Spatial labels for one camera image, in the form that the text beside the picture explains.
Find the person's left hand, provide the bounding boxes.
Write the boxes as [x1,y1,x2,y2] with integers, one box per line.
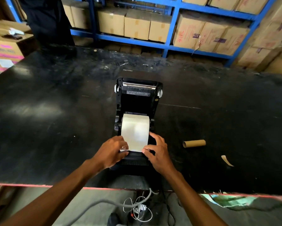
[92,136,130,172]

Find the person's right hand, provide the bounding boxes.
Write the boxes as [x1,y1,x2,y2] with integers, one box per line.
[142,132,177,177]

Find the white label paper roll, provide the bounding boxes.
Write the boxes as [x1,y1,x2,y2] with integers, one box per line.
[121,113,150,153]

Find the person's right forearm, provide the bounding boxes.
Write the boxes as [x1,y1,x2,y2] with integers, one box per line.
[164,168,229,226]

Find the person's left forearm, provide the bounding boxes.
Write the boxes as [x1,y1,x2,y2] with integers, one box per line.
[0,159,101,226]

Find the black label printer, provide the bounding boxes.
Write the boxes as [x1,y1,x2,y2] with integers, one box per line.
[109,77,164,173]

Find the brown cardboard tube core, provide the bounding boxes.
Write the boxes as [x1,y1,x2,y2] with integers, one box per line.
[182,139,206,148]

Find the black shoe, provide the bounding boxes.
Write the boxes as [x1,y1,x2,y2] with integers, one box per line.
[107,212,123,226]

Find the torn beige paper scrap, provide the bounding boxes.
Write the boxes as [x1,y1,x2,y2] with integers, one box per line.
[221,155,235,167]

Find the green white woven sack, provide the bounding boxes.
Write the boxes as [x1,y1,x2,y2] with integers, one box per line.
[200,194,282,211]

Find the blue metal shelf rack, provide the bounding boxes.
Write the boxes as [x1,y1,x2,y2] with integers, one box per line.
[4,0,278,67]

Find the plain brown cardboard box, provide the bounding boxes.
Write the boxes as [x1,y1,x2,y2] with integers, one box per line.
[97,9,127,36]
[148,13,172,43]
[70,6,91,30]
[62,5,75,27]
[124,9,152,41]

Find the red print cardboard box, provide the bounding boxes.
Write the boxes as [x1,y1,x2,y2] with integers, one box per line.
[173,12,206,50]
[216,24,250,56]
[198,21,229,53]

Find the pink print cardboard box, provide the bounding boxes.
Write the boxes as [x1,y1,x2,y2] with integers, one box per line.
[0,20,36,60]
[0,56,20,79]

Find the small white object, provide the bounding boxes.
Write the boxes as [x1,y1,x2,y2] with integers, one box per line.
[9,28,25,36]

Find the tan cardboard box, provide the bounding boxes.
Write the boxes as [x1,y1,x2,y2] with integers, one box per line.
[208,0,241,11]
[236,0,270,15]
[182,0,210,6]

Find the stack of large cardboard cartons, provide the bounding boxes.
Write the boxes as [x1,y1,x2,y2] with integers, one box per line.
[235,0,282,79]

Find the thick grey cable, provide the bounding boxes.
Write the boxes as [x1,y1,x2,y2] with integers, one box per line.
[67,188,159,226]

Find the thin black cable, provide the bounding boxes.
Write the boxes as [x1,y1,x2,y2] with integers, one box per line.
[164,192,178,226]

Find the thin white cable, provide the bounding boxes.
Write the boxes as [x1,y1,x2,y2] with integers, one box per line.
[123,196,153,222]

